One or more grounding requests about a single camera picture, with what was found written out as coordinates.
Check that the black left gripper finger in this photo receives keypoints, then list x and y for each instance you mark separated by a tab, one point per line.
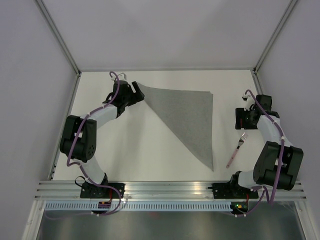
136	97
136	87

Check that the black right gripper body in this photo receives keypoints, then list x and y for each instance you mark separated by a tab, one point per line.
245	116

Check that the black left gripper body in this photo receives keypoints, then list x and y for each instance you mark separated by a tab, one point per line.
126	99

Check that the pink handled fork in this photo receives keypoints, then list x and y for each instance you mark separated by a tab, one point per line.
240	143

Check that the grey cloth napkin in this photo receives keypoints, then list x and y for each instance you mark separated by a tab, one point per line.
188	114

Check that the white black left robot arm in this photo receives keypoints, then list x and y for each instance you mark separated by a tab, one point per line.
79	137

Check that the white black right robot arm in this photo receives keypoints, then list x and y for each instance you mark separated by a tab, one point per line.
279	162

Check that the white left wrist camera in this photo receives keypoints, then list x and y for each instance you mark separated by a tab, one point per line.
121	76

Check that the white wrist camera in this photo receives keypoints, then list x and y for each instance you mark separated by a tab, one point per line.
249	102
121	76

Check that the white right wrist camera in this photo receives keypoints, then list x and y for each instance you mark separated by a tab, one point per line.
249	102

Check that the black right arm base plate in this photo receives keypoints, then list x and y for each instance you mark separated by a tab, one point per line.
228	191

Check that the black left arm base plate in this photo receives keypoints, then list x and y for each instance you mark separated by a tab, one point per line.
90	191

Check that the aluminium frame rail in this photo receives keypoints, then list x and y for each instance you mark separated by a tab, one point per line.
133	190

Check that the white slotted cable duct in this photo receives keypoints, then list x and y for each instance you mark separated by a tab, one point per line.
154	206

